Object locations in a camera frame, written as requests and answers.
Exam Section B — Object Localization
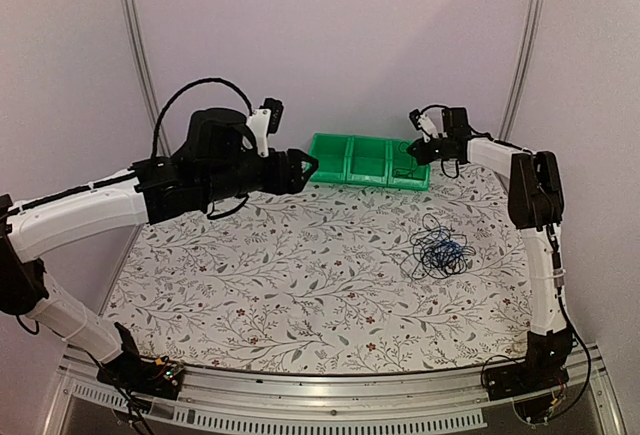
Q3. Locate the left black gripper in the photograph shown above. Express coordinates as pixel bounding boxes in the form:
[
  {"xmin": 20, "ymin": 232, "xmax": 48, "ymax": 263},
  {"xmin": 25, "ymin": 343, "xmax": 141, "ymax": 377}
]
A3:
[{"xmin": 202, "ymin": 148, "xmax": 320, "ymax": 205}]

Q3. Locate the right green bin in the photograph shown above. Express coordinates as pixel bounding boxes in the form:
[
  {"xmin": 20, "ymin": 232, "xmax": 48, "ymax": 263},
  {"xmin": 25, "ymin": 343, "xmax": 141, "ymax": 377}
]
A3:
[{"xmin": 387, "ymin": 139, "xmax": 431, "ymax": 191}]

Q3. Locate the right aluminium post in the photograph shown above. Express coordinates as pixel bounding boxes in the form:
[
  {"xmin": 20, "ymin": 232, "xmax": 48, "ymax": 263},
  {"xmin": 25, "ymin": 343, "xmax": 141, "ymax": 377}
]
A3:
[{"xmin": 500, "ymin": 0, "xmax": 544, "ymax": 139}]

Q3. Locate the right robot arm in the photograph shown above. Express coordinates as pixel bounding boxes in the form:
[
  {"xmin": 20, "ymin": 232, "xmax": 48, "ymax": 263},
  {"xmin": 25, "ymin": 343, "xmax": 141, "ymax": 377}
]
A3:
[{"xmin": 407, "ymin": 105, "xmax": 574, "ymax": 399}]

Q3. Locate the blue cable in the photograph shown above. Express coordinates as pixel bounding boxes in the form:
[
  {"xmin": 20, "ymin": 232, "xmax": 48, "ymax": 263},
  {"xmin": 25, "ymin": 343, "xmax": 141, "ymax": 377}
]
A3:
[{"xmin": 422, "ymin": 237, "xmax": 466, "ymax": 269}]

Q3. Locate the black cable tangle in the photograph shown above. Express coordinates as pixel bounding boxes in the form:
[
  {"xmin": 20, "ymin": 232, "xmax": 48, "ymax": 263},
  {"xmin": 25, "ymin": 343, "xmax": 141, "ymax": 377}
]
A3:
[{"xmin": 399, "ymin": 213, "xmax": 475, "ymax": 281}]

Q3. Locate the floral table mat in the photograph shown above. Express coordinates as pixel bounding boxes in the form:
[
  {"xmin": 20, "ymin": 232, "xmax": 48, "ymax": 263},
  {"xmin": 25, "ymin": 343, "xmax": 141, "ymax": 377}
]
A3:
[{"xmin": 104, "ymin": 165, "xmax": 531, "ymax": 374}]

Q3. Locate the green bin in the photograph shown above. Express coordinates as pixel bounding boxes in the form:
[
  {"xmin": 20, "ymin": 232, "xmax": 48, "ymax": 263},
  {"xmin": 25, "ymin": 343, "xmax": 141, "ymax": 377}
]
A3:
[
  {"xmin": 387, "ymin": 139, "xmax": 431, "ymax": 191},
  {"xmin": 346, "ymin": 136, "xmax": 389, "ymax": 187},
  {"xmin": 310, "ymin": 133, "xmax": 353, "ymax": 184}
]

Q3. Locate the middle green bin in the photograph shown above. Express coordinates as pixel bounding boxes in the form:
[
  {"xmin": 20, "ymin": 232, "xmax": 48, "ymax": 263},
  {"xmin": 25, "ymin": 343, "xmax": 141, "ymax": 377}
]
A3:
[{"xmin": 346, "ymin": 136, "xmax": 389, "ymax": 187}]

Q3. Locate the aluminium post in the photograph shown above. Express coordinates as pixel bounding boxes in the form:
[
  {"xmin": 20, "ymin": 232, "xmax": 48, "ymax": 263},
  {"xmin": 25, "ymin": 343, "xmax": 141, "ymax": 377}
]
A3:
[
  {"xmin": 121, "ymin": 0, "xmax": 159, "ymax": 127},
  {"xmin": 500, "ymin": 0, "xmax": 544, "ymax": 139}
]

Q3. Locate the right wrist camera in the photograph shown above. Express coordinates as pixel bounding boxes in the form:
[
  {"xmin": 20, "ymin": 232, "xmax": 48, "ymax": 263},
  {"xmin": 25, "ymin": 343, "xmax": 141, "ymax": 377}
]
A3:
[{"xmin": 408, "ymin": 104, "xmax": 446, "ymax": 142}]

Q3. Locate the left green bin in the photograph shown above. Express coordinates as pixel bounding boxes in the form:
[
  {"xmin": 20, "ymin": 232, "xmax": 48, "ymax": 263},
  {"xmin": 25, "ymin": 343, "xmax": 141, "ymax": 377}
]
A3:
[{"xmin": 310, "ymin": 133, "xmax": 353, "ymax": 184}]

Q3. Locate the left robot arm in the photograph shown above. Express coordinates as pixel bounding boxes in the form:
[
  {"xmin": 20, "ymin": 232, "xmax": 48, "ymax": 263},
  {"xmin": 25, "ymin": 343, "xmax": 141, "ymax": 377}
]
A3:
[{"xmin": 1, "ymin": 98, "xmax": 319, "ymax": 389}]

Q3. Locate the thin black cable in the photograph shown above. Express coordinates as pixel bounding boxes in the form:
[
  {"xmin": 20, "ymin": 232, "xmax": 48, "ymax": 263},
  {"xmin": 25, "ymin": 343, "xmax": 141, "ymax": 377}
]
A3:
[{"xmin": 392, "ymin": 140, "xmax": 426, "ymax": 181}]

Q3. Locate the front aluminium rail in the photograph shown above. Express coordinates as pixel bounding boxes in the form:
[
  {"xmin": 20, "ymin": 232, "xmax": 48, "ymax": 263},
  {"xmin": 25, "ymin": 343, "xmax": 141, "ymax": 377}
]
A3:
[{"xmin": 44, "ymin": 347, "xmax": 627, "ymax": 434}]

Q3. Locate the left aluminium post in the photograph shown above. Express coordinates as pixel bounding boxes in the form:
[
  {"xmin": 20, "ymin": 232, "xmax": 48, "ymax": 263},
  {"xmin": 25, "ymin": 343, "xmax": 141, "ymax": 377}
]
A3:
[{"xmin": 121, "ymin": 0, "xmax": 159, "ymax": 127}]

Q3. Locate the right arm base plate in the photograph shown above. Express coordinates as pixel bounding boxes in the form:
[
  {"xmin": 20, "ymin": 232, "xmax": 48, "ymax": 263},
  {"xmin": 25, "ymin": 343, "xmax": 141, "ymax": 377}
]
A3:
[{"xmin": 480, "ymin": 355, "xmax": 569, "ymax": 401}]

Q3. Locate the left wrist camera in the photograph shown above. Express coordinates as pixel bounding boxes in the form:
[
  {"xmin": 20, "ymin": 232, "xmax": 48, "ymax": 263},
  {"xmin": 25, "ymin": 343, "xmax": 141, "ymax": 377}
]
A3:
[{"xmin": 247, "ymin": 98, "xmax": 284, "ymax": 158}]

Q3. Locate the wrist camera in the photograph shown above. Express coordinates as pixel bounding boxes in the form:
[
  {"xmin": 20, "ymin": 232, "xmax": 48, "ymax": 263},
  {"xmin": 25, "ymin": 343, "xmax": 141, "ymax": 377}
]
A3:
[
  {"xmin": 408, "ymin": 104, "xmax": 446, "ymax": 142},
  {"xmin": 247, "ymin": 98, "xmax": 284, "ymax": 158}
]

